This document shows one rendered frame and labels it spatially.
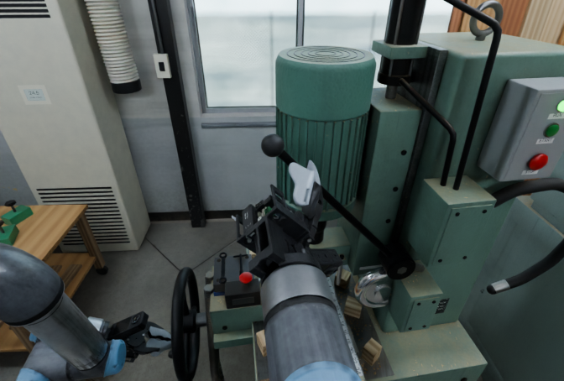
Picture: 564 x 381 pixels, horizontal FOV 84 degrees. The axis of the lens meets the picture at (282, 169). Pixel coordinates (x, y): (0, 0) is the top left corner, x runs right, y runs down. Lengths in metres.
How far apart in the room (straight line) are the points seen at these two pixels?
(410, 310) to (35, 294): 0.68
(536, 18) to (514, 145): 1.74
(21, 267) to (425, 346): 0.90
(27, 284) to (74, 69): 1.38
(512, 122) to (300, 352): 0.48
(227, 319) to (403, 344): 0.46
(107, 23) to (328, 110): 1.53
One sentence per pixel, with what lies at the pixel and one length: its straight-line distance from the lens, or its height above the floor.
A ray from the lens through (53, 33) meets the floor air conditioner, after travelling 1.90.
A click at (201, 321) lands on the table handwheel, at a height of 0.82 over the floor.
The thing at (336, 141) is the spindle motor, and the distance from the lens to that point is 0.55.
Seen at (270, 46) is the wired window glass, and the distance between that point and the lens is 2.02.
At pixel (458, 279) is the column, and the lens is 0.92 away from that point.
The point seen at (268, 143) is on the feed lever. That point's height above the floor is 1.41.
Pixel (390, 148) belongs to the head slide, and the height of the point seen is 1.35.
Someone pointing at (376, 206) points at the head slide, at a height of 1.21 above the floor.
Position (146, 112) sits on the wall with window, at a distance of 2.18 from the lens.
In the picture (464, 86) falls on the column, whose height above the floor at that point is 1.47.
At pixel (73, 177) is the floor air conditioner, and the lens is 2.22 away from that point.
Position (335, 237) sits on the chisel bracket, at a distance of 0.80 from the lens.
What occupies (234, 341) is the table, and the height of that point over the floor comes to 0.86.
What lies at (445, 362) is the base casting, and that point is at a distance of 1.00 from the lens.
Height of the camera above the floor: 1.61
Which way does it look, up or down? 31 degrees down
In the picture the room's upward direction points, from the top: straight up
